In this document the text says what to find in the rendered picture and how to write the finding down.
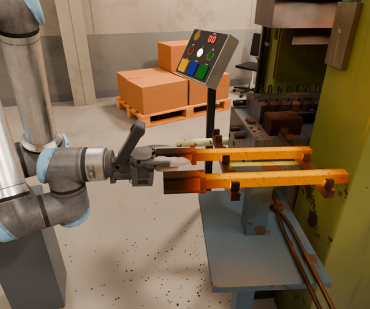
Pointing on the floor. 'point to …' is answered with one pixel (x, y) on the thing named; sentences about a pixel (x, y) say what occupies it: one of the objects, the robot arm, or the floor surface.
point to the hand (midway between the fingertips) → (184, 154)
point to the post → (209, 123)
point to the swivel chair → (250, 62)
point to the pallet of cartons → (166, 89)
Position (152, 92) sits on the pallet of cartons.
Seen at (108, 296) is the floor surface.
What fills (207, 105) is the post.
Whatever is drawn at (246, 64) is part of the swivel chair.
